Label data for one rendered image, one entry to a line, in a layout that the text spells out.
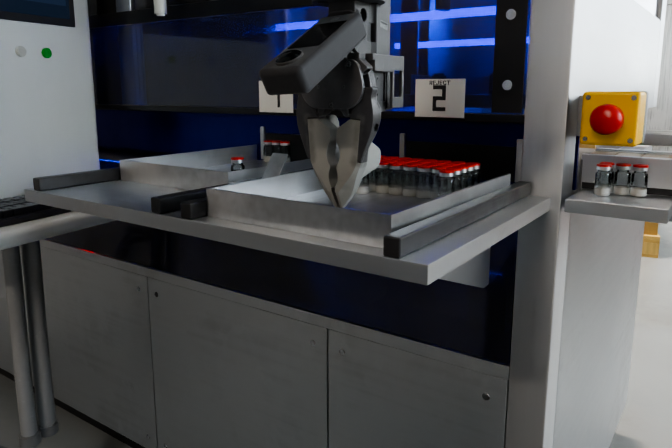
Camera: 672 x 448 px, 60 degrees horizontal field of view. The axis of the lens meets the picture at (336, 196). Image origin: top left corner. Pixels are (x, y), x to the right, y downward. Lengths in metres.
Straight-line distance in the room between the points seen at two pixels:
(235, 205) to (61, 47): 0.83
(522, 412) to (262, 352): 0.55
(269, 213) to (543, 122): 0.43
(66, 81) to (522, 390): 1.12
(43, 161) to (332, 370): 0.76
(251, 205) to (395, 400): 0.57
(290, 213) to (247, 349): 0.72
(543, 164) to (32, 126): 1.02
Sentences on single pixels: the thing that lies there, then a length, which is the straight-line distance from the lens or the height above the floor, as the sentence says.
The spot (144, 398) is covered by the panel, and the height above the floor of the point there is 0.24.
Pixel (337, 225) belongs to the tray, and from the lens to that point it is 0.60.
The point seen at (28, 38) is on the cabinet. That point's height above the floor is 1.14.
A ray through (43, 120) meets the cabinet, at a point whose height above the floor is 0.97.
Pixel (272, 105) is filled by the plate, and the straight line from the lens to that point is 1.13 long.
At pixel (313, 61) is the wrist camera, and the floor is 1.06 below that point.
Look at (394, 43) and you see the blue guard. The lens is 0.98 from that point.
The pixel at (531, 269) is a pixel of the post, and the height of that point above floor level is 0.77.
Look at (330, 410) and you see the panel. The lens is 1.22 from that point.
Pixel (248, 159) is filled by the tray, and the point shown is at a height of 0.89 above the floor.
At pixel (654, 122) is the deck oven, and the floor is 0.69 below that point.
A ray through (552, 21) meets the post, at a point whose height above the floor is 1.13.
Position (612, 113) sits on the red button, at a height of 1.00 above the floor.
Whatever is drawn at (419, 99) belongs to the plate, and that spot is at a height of 1.02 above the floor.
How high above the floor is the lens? 1.03
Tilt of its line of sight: 10 degrees down
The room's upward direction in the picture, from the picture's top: straight up
